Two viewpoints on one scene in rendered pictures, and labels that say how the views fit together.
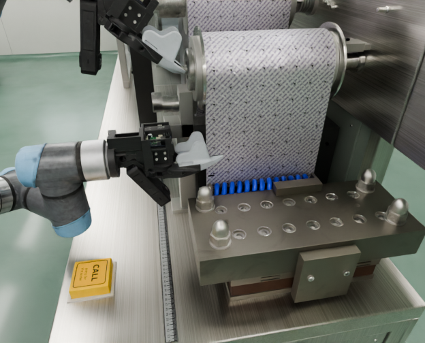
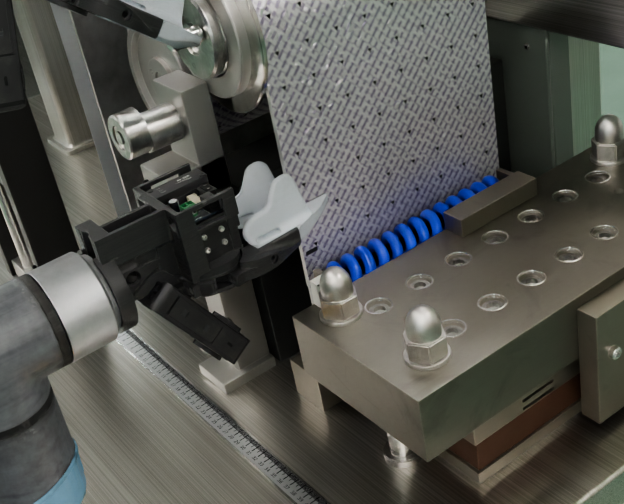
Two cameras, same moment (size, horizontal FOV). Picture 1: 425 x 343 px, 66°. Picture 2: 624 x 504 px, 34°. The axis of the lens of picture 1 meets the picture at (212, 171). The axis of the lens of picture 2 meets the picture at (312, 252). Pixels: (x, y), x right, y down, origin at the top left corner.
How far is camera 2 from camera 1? 32 cm
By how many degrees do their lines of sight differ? 17
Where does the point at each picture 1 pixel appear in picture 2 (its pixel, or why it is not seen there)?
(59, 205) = (27, 445)
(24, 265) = not seen: outside the picture
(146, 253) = (234, 491)
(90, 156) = (72, 294)
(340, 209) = (595, 209)
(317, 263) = (617, 314)
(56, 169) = (11, 354)
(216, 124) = (297, 130)
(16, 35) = not seen: outside the picture
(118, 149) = (122, 257)
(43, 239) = not seen: outside the picture
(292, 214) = (518, 253)
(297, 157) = (461, 146)
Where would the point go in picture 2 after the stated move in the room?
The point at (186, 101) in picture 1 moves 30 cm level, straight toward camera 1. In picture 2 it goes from (199, 107) to (404, 237)
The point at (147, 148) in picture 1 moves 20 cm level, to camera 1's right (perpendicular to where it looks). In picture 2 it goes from (190, 227) to (418, 139)
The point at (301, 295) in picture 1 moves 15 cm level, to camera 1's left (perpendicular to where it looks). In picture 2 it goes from (607, 399) to (453, 477)
